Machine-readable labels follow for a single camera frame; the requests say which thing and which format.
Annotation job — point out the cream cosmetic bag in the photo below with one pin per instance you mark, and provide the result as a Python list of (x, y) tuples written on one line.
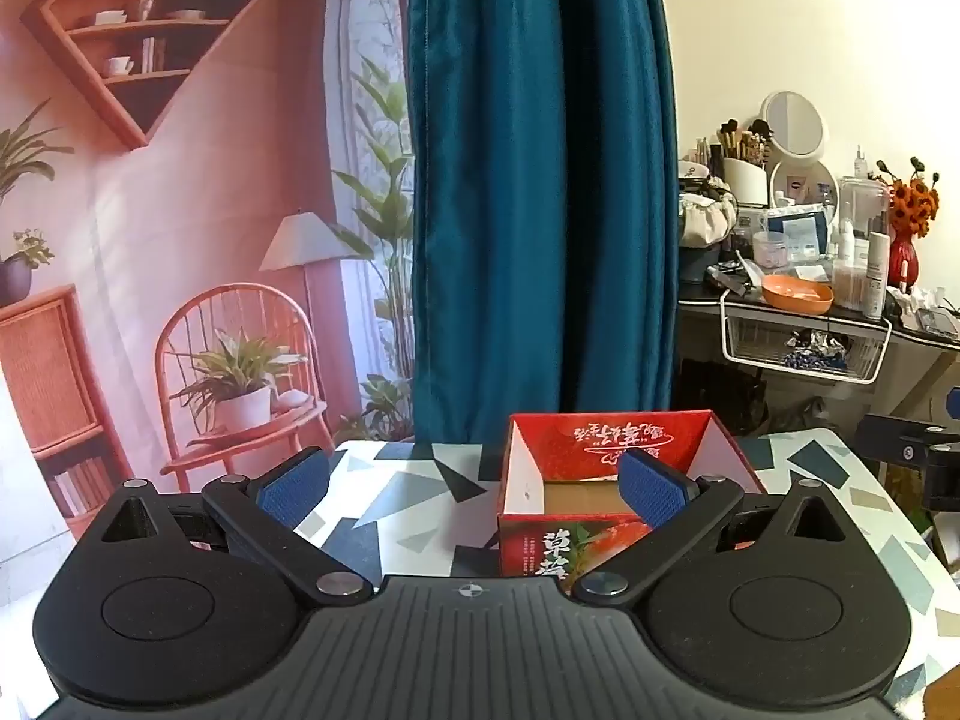
[(705, 221)]

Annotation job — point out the white round mirror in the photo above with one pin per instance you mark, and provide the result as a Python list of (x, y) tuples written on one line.
[(795, 124)]

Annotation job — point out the orange bowl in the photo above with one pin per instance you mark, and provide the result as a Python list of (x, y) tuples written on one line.
[(796, 294)]

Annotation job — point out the cotton swab box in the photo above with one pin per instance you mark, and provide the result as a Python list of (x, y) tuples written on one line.
[(849, 286)]

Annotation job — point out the clear plastic organizer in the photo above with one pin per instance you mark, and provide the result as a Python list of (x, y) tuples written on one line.
[(862, 202)]

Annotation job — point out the red vase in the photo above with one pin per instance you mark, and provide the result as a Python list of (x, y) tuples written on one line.
[(903, 262)]

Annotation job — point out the blue curtain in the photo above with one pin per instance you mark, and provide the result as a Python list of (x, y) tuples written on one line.
[(487, 165)]

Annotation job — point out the white brush holder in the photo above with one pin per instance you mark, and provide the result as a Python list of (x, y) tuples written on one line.
[(744, 184)]

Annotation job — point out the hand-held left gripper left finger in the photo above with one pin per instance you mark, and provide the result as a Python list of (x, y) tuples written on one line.
[(292, 493)]

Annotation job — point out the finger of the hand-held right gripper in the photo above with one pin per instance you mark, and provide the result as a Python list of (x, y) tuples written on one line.
[(892, 439)]

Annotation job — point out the white cosmetic bottle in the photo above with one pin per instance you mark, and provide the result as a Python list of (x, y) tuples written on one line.
[(875, 277)]

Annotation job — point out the blue and white box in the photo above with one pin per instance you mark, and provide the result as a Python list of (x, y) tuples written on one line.
[(795, 231)]

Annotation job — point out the pink room wall poster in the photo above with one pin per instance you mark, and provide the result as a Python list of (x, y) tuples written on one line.
[(225, 187)]

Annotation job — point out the black dressing table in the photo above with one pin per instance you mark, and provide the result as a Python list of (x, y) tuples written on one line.
[(911, 334)]

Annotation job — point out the clear plastic cup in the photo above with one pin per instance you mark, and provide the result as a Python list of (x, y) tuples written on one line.
[(769, 249)]

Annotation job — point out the geometric patterned tablecloth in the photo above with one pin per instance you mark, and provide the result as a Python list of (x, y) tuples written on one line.
[(420, 495)]

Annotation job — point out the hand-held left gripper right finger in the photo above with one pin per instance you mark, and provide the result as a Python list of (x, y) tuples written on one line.
[(651, 493)]

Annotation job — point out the red cardboard box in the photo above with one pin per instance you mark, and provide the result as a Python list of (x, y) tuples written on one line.
[(540, 547)]

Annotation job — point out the pile of foil packets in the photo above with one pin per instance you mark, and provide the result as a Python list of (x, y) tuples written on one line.
[(816, 351)]

